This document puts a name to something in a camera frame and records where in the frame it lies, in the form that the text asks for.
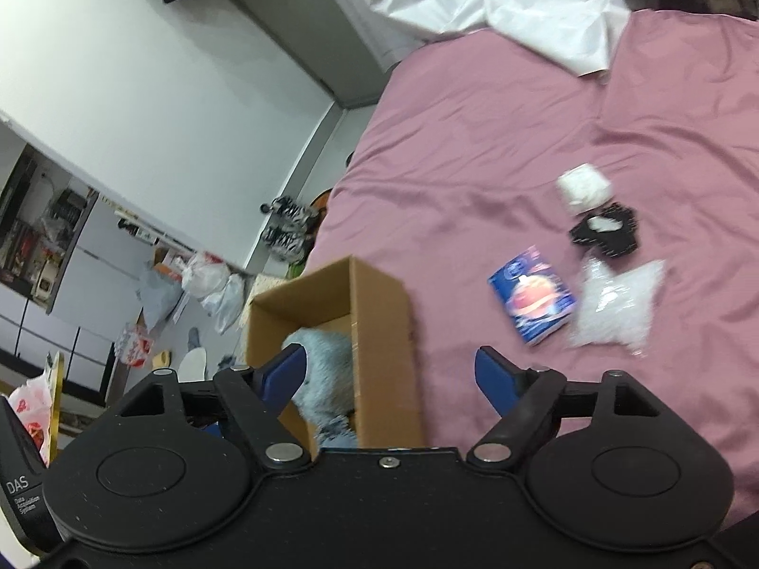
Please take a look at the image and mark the clear bubble wrap bag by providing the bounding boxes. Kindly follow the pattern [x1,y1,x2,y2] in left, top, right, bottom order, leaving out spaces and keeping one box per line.
[569,256,666,356]

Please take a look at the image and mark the grey fluffy plush toy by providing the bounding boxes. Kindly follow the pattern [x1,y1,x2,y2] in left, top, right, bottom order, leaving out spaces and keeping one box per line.
[283,328,359,450]

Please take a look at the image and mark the cardboard box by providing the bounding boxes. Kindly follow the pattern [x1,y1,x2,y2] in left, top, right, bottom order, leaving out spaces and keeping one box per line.
[246,257,427,448]

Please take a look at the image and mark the grey plastic bag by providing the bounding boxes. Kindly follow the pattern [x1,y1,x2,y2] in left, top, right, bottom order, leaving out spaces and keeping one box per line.
[136,265,183,331]

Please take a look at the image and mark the white paper ball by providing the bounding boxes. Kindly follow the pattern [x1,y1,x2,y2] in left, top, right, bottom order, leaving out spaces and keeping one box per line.
[556,163,614,214]

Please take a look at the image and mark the grey door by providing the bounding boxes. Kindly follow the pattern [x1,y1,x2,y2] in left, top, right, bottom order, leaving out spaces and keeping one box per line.
[233,0,425,108]

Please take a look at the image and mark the pink bed sheet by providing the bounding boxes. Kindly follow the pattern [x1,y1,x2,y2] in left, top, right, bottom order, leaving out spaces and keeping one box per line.
[309,10,758,519]

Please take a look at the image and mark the red white plastic bag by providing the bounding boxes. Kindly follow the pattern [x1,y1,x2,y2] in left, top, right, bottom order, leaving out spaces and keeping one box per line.
[8,366,63,466]

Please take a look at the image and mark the dark wall shelf niche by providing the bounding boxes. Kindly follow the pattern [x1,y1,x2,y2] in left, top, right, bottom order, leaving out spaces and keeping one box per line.
[1,144,99,312]

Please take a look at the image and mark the black beaded pouch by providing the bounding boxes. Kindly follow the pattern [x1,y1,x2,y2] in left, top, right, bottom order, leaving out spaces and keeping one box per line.
[569,203,638,258]

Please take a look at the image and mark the grey sneaker pair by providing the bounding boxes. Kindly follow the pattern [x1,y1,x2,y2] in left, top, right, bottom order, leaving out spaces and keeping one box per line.
[260,195,322,263]

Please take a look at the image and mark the blue tissue packet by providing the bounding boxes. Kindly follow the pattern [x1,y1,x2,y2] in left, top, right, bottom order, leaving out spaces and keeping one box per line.
[488,247,578,346]

